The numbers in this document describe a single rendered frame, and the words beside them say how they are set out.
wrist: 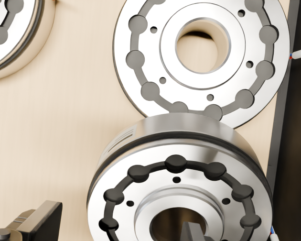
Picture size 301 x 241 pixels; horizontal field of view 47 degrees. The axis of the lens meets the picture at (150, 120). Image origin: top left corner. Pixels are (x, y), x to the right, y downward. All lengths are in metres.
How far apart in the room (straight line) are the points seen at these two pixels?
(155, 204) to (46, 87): 0.11
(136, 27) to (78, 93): 0.06
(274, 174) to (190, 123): 0.09
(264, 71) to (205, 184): 0.08
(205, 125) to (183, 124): 0.01
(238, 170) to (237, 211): 0.03
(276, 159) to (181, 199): 0.10
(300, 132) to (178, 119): 0.08
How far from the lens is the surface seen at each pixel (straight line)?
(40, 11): 0.22
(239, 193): 0.19
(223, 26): 0.20
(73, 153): 0.24
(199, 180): 0.18
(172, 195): 0.18
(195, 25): 0.21
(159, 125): 0.18
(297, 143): 0.23
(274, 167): 0.25
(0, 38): 0.22
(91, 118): 0.23
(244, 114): 0.21
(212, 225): 0.19
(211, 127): 0.18
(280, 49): 0.21
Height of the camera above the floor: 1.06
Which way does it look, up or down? 86 degrees down
